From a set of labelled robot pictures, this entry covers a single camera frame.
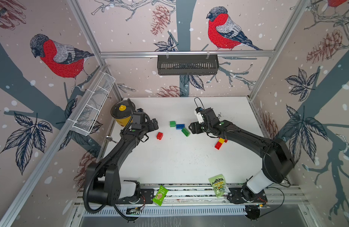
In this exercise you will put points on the blue lego brick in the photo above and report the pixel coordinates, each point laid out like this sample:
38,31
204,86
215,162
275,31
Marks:
180,126

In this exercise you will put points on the white wire mesh basket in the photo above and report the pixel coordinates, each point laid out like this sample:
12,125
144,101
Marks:
88,116

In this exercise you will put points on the green long lego brick right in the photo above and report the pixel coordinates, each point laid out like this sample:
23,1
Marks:
186,132

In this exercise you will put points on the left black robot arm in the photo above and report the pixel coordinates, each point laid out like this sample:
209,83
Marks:
102,184

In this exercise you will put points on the yellow pot with black lid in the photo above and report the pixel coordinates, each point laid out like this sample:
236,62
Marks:
122,112

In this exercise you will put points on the red square lego brick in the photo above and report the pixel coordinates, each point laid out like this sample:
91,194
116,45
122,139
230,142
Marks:
218,145
159,136

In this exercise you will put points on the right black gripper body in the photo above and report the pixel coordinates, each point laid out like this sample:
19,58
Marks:
208,127

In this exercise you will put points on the large green snack bag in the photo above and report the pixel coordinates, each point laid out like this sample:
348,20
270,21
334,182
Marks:
219,185

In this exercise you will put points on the small green snack packet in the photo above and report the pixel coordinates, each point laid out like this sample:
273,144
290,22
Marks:
160,195

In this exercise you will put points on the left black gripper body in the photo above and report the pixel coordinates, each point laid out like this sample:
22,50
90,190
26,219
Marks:
148,126

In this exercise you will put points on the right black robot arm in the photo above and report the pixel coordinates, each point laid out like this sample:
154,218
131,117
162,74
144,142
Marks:
277,160

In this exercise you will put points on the black hanging wire basket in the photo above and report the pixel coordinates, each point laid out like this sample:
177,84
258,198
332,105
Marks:
176,65

